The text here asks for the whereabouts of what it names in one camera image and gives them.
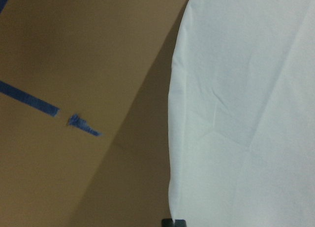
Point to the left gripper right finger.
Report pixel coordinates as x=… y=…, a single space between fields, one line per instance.
x=180 y=223

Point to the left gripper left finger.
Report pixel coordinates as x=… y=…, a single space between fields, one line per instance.
x=167 y=223

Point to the light blue t-shirt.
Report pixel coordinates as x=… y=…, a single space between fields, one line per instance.
x=241 y=114

